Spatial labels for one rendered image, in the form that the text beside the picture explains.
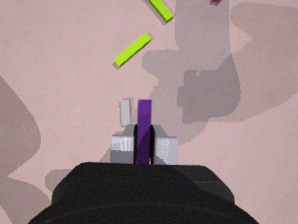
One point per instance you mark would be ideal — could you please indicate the purple rod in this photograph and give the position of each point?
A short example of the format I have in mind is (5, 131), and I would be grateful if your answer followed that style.
(143, 138)

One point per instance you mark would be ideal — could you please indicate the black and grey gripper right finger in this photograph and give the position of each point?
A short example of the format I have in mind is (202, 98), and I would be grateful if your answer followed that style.
(166, 147)

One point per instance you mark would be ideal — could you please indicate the grey rectangular bar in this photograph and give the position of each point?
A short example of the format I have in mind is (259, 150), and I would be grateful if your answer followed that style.
(125, 112)

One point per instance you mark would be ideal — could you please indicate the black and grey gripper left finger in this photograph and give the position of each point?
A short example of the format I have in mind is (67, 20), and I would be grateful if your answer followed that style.
(123, 147)

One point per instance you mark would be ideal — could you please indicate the lime green rod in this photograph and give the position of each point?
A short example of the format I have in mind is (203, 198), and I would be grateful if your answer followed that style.
(161, 9)
(132, 49)

